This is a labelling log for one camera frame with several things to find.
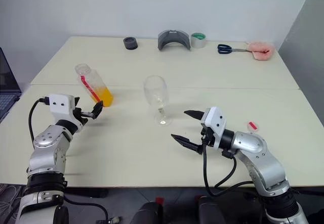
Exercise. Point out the clear wine glass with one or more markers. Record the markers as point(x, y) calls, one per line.
point(155, 90)

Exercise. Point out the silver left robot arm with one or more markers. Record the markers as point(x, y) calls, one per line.
point(48, 148)

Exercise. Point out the black round cap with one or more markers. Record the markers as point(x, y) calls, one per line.
point(130, 43)

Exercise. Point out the clear bottle with orange drink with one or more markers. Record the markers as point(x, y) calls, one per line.
point(101, 95)

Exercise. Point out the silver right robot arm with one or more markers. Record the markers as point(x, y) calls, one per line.
point(263, 155)

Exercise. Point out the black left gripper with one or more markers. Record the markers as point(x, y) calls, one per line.
point(79, 116)

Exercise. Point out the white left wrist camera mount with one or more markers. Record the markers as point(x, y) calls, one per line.
point(60, 105)

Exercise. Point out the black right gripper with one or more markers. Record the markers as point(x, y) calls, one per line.
point(208, 138)

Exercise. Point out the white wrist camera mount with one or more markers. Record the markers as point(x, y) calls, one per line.
point(60, 105)
point(215, 120)

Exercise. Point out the dark rounded block red mark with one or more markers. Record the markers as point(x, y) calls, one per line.
point(148, 212)

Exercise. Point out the dark laptop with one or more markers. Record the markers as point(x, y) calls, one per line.
point(7, 92)

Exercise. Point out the pink towel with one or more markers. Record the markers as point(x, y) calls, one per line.
point(260, 50)

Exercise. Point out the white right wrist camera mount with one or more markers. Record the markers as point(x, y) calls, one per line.
point(215, 120)

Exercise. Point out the grey curved plastic piece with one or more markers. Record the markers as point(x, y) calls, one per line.
point(162, 40)

